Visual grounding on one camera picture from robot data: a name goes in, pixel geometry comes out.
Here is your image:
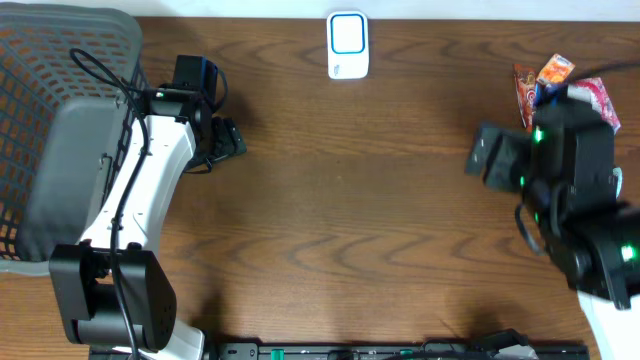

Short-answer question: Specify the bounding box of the red orange snack packet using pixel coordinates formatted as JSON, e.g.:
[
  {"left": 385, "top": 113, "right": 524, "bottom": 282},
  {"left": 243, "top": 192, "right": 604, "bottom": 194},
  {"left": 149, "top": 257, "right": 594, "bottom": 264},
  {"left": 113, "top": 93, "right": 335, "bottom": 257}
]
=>
[{"left": 513, "top": 64, "right": 537, "bottom": 132}]

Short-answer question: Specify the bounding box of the orange tissue pack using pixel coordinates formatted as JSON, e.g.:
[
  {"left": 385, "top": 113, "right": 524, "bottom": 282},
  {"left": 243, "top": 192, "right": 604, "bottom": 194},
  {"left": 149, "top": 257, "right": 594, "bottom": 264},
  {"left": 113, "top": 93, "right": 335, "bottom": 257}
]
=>
[{"left": 536, "top": 53, "right": 575, "bottom": 86}]

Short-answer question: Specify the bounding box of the purple tissue pack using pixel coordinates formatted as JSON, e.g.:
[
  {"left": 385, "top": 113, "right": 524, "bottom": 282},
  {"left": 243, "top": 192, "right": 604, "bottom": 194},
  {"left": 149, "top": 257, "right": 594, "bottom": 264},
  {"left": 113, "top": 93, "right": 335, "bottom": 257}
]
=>
[{"left": 567, "top": 77, "right": 621, "bottom": 133}]

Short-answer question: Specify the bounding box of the teal snack packet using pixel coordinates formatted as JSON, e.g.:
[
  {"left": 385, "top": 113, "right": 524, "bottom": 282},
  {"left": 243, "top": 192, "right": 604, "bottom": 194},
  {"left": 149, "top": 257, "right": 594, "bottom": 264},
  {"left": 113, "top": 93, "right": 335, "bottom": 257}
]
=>
[{"left": 612, "top": 167, "right": 624, "bottom": 197}]

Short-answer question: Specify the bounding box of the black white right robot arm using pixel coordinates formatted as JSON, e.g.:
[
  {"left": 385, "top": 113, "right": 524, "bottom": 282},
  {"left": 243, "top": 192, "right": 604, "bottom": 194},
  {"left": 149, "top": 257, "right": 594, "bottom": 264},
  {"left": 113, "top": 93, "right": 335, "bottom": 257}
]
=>
[{"left": 465, "top": 85, "right": 639, "bottom": 359}]

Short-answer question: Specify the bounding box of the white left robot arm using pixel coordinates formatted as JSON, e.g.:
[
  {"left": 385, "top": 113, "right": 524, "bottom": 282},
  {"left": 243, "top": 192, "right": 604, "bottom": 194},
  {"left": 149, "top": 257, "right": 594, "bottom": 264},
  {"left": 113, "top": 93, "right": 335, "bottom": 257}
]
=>
[{"left": 49, "top": 86, "right": 246, "bottom": 359}]

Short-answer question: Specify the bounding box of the grey plastic basket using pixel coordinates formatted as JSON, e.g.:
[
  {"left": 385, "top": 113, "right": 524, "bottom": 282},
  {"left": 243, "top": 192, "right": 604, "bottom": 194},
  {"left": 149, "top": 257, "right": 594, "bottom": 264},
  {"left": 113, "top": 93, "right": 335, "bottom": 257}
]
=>
[{"left": 1, "top": 2, "right": 148, "bottom": 276}]

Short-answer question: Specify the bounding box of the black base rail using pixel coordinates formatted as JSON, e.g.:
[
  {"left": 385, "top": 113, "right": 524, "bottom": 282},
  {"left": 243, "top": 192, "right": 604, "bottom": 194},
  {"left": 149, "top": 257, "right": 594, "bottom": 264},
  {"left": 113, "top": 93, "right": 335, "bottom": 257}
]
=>
[{"left": 203, "top": 329, "right": 590, "bottom": 360}]

